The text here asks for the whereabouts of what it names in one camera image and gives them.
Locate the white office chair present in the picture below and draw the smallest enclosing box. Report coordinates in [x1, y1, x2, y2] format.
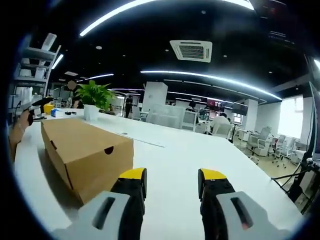
[246, 126, 272, 161]
[271, 134, 297, 163]

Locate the black cable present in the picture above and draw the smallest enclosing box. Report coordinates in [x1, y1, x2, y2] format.
[270, 159, 311, 195]

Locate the black monitor stand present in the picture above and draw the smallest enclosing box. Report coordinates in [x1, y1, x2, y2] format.
[287, 82, 320, 213]

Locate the ceiling air conditioner vent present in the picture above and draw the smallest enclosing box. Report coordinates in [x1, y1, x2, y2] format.
[169, 39, 213, 63]

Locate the brown cardboard shoe box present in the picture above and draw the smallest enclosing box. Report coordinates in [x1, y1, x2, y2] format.
[40, 117, 135, 205]

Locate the grey metal shelf rack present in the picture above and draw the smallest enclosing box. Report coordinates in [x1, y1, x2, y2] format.
[9, 33, 62, 111]

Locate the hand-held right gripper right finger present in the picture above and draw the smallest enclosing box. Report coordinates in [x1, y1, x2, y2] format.
[197, 168, 276, 240]

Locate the green potted plant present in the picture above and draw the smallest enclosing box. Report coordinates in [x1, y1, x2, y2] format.
[74, 79, 116, 111]

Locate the white plant pot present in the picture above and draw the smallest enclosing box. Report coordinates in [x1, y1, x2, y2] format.
[83, 104, 100, 121]

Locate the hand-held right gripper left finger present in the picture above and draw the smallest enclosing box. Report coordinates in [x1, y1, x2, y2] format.
[51, 167, 148, 240]

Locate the white partition screen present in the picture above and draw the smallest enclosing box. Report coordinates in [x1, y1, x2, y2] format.
[146, 103, 186, 126]

